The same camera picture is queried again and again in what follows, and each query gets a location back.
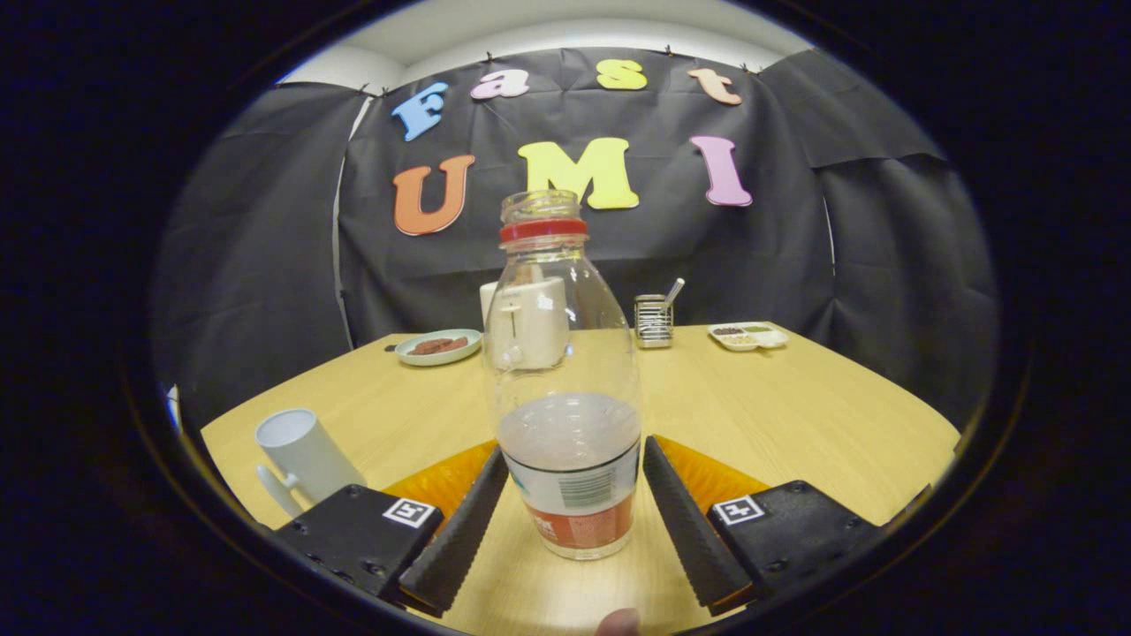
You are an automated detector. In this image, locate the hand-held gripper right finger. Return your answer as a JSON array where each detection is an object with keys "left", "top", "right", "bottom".
[{"left": 642, "top": 435, "right": 884, "bottom": 617}]

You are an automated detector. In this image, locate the wooden table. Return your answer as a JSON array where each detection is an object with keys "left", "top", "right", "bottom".
[{"left": 200, "top": 322, "right": 961, "bottom": 635}]

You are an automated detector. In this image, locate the white cup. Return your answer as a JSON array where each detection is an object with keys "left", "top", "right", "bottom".
[{"left": 254, "top": 407, "right": 367, "bottom": 519}]

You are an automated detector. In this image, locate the pale green plate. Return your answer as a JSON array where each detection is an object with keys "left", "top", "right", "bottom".
[{"left": 395, "top": 329, "right": 484, "bottom": 367}]

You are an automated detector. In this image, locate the white divided dish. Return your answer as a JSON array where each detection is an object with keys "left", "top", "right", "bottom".
[{"left": 708, "top": 322, "right": 790, "bottom": 352}]

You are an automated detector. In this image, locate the white toaster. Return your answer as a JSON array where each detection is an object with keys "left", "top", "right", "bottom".
[{"left": 480, "top": 276, "right": 571, "bottom": 371}]

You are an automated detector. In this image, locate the clear plastic juice bottle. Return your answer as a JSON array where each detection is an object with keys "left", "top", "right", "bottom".
[{"left": 482, "top": 190, "right": 643, "bottom": 561}]

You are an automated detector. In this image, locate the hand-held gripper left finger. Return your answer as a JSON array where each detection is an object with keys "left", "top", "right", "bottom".
[{"left": 269, "top": 439, "right": 511, "bottom": 617}]

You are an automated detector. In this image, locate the metal wire utensil holder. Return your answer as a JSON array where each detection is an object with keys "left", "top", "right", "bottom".
[{"left": 634, "top": 294, "right": 674, "bottom": 349}]

